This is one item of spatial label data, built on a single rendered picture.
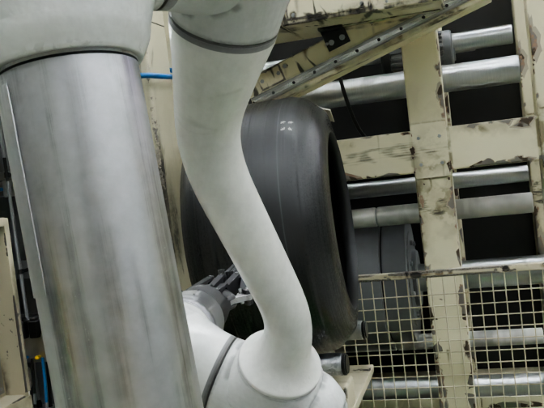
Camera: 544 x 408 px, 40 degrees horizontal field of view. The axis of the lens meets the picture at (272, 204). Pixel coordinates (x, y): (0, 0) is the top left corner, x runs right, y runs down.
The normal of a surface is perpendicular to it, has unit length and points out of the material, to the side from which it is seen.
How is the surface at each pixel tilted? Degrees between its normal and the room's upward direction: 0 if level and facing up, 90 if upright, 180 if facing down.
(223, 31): 133
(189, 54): 120
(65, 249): 86
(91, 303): 85
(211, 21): 127
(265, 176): 65
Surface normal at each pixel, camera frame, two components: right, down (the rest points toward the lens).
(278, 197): -0.22, -0.20
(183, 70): -0.65, 0.54
